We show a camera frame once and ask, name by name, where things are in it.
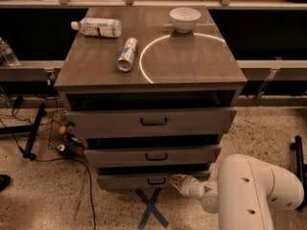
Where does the metal rail frame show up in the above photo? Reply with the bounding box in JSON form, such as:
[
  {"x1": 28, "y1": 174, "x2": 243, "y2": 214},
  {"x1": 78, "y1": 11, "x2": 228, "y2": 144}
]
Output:
[{"x1": 0, "y1": 0, "x2": 306, "y2": 105}]

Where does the black power cable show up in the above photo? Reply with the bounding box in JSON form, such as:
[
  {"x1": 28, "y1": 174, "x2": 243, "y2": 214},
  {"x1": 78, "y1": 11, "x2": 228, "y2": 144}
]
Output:
[{"x1": 0, "y1": 94, "x2": 97, "y2": 220}]

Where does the blue tape cross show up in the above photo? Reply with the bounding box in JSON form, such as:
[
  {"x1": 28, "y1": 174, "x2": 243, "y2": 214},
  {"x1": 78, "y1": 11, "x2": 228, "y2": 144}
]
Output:
[{"x1": 135, "y1": 188, "x2": 169, "y2": 230}]

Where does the grey top drawer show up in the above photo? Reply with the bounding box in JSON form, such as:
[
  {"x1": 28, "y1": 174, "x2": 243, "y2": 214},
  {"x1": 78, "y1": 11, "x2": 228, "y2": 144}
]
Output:
[{"x1": 66, "y1": 90, "x2": 236, "y2": 139}]

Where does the clear plastic bottle with label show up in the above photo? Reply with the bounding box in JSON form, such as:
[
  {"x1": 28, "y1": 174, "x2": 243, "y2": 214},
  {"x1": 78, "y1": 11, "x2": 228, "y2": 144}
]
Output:
[{"x1": 71, "y1": 17, "x2": 122, "y2": 38}]

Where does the grey drawer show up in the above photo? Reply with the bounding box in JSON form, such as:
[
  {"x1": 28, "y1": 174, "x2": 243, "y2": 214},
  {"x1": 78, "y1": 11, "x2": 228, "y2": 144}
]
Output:
[
  {"x1": 97, "y1": 164, "x2": 210, "y2": 190},
  {"x1": 85, "y1": 135, "x2": 221, "y2": 168},
  {"x1": 66, "y1": 90, "x2": 236, "y2": 139}
]

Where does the black stand leg left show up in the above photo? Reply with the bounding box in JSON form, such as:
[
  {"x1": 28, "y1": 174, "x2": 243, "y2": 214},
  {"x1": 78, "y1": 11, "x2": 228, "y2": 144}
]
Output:
[{"x1": 0, "y1": 103, "x2": 47, "y2": 160}]

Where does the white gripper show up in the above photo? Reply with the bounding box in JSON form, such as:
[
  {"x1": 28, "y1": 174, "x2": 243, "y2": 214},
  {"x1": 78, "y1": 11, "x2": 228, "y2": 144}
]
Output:
[{"x1": 170, "y1": 174, "x2": 218, "y2": 214}]

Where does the black shoe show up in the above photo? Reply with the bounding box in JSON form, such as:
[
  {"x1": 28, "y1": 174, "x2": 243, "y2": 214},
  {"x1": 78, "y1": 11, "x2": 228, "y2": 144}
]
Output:
[{"x1": 0, "y1": 174, "x2": 12, "y2": 192}]

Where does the wire basket with objects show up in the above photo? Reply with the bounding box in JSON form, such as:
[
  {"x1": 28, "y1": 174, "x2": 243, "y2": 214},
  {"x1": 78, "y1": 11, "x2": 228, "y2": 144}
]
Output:
[{"x1": 48, "y1": 110, "x2": 85, "y2": 158}]

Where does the silver drink can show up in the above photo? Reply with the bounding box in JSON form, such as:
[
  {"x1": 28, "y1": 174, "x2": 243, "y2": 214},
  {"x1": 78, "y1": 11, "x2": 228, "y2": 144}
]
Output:
[{"x1": 117, "y1": 37, "x2": 138, "y2": 72}]

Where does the black stand leg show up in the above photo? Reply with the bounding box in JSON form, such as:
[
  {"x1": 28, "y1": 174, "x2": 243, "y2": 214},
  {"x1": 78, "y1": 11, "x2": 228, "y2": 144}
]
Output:
[
  {"x1": 290, "y1": 135, "x2": 307, "y2": 211},
  {"x1": 0, "y1": 103, "x2": 47, "y2": 160}
]

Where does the small clear bottle at left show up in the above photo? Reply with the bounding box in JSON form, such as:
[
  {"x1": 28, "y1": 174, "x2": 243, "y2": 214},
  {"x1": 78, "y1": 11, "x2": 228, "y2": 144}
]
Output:
[{"x1": 0, "y1": 37, "x2": 19, "y2": 66}]

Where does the white bowl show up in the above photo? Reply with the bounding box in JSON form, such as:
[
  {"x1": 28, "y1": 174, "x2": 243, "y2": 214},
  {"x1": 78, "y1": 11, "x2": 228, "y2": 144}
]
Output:
[{"x1": 169, "y1": 7, "x2": 201, "y2": 33}]

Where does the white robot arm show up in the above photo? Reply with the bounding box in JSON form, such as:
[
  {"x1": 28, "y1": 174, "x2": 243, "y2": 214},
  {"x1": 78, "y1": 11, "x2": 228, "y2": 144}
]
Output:
[{"x1": 170, "y1": 154, "x2": 304, "y2": 230}]

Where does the grey middle drawer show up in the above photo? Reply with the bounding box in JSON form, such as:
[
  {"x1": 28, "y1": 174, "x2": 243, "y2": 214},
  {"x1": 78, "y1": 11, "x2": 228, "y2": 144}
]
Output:
[{"x1": 85, "y1": 135, "x2": 221, "y2": 168}]

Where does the grey drawer cabinet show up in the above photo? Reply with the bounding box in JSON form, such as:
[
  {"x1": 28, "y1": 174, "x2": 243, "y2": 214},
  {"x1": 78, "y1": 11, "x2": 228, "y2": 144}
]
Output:
[{"x1": 53, "y1": 6, "x2": 248, "y2": 191}]

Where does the black stand leg right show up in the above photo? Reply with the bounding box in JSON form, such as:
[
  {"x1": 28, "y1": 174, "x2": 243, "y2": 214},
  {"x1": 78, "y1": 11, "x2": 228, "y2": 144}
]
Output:
[{"x1": 290, "y1": 135, "x2": 307, "y2": 211}]

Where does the grey bottom drawer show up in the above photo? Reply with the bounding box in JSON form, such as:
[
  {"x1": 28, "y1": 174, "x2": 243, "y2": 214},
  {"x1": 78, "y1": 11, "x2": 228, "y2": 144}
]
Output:
[{"x1": 97, "y1": 164, "x2": 210, "y2": 190}]

